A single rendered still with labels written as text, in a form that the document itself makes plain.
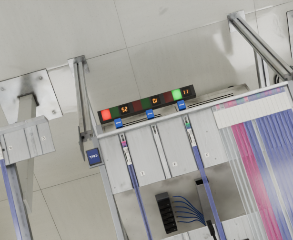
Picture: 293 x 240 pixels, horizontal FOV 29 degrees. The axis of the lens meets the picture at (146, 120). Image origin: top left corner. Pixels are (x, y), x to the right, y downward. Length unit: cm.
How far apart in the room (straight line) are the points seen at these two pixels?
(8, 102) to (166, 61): 74
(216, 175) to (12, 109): 100
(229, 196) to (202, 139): 44
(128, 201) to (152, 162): 35
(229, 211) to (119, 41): 88
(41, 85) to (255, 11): 102
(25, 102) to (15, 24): 34
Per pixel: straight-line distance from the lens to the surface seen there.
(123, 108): 190
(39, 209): 292
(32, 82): 255
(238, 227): 182
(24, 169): 203
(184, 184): 215
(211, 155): 185
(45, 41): 249
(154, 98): 190
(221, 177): 217
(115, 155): 185
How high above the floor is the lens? 234
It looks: 61 degrees down
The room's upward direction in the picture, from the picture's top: 162 degrees clockwise
